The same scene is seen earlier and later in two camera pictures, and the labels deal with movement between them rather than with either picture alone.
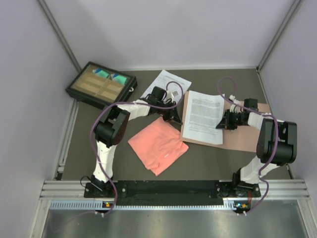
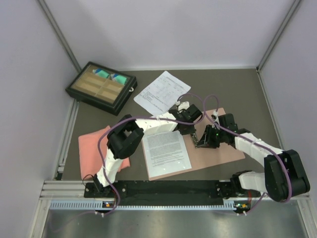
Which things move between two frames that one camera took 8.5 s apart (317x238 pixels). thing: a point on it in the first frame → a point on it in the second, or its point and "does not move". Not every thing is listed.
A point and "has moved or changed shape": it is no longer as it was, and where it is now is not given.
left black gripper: [172, 115] → [189, 131]
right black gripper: [225, 123] → [206, 140]
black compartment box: [101, 85] does not move
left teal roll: [100, 72] does not move
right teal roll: [119, 78] does not move
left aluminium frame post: [60, 36] does not move
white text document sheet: [203, 112] has moved or changed shape
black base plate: [169, 190] does not move
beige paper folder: [245, 138] has moved or changed shape
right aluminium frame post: [286, 19] does not move
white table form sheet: [164, 79] does not move
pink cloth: [158, 145] → [90, 159]
